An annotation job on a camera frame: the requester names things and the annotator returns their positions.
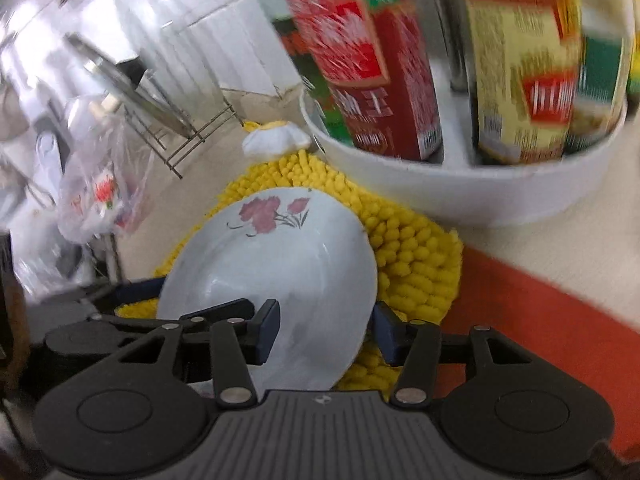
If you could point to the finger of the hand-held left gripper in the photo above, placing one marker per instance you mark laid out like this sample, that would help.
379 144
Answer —
142 287
220 309

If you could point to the white cloth loop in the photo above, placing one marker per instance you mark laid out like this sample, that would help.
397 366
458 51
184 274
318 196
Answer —
272 140

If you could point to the yellow chenille mat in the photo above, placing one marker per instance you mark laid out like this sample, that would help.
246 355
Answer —
410 255

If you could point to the white floral plate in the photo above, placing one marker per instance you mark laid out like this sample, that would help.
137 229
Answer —
280 270

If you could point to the red sauce carton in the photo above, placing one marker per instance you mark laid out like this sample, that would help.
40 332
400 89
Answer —
370 60

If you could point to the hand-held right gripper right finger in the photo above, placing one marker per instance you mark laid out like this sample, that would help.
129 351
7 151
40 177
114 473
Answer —
385 332

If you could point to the green label sauce bottle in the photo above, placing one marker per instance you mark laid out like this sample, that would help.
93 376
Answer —
602 75

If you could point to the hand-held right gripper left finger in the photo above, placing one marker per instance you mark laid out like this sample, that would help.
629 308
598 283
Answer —
267 332

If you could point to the white round condiment rack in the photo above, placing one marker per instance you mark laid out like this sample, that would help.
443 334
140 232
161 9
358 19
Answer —
450 190

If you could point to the clear plastic bag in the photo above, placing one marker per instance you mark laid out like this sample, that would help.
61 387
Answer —
102 190

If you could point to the yellow label sauce bottle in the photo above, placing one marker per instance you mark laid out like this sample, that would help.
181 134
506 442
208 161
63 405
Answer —
520 70

